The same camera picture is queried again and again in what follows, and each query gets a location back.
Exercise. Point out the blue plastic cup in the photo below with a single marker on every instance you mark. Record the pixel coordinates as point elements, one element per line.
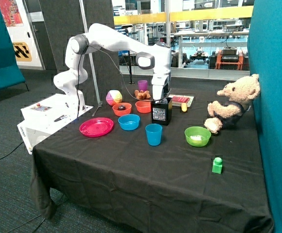
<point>153,134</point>

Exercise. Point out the brown plush toy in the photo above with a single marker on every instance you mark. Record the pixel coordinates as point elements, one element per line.
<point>142,95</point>

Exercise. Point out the pink plastic plate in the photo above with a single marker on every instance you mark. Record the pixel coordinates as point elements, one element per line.
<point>96,127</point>

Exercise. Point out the dark purple ball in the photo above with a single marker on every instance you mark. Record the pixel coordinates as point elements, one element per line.
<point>121,107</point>

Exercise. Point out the red toy keyboard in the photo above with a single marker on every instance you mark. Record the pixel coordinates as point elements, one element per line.
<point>180,99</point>

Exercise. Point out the green plastic bowl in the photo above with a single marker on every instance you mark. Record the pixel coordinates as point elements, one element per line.
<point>197,130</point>

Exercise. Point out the blue plastic bowl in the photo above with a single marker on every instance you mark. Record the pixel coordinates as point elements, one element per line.
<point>129,122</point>

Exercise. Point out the white paper in green bowl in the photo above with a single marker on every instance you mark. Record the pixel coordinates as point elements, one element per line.
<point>196,137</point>

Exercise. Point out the orange bowl with dark ball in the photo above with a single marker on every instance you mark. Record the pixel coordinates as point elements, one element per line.
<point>124,112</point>

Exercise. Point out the beige teddy bear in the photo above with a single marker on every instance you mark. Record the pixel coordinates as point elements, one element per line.
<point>241,94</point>

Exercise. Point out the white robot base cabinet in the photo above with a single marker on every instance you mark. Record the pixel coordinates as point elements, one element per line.
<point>47,116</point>

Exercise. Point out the teal partition panel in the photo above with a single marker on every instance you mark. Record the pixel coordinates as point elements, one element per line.
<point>265,59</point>

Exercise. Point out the green toy block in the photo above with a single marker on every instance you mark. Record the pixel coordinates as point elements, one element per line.
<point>217,165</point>

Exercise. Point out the black square bin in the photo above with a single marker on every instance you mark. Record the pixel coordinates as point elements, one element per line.
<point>161,112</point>

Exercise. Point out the orange plastic bowl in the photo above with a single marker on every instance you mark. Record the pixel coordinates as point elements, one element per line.
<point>143,106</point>

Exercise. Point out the grey metal pole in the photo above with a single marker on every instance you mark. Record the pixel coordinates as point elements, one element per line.
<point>99,102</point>

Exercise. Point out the black tablecloth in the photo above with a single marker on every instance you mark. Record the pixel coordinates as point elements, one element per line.
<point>169,188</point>

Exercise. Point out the purple plastic cup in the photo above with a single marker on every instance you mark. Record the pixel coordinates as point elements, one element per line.
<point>143,85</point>

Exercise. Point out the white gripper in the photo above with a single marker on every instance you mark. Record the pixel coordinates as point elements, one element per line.
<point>160,86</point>

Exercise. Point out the multicoloured soft ball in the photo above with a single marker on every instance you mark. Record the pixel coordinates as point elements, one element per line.
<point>114,97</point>

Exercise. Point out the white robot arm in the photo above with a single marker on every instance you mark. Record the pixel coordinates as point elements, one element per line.
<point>157,57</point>

